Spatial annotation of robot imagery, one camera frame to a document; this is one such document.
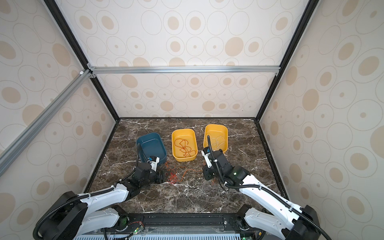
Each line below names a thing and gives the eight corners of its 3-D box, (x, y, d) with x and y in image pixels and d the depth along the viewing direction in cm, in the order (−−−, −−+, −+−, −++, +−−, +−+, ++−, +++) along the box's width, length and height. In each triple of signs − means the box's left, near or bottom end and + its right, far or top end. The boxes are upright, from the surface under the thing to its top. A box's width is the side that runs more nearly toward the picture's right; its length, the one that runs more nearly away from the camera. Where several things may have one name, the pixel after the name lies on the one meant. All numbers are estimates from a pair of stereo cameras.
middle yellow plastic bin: (170, 162, 97) (169, 157, 93) (173, 133, 113) (172, 128, 108) (197, 162, 97) (197, 157, 93) (197, 133, 113) (197, 128, 108)
